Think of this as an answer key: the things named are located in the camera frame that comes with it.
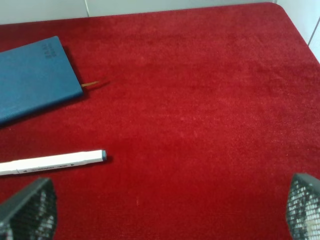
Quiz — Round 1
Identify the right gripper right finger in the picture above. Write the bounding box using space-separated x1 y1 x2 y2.
285 173 320 240

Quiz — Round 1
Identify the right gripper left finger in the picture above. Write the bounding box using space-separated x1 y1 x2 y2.
0 178 58 240

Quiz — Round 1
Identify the white marker pen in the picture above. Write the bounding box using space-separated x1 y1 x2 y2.
0 150 107 176

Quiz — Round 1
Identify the blue notebook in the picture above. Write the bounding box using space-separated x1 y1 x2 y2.
0 35 110 127

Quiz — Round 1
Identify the red velvet table cloth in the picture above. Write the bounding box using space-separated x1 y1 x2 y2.
0 2 320 240

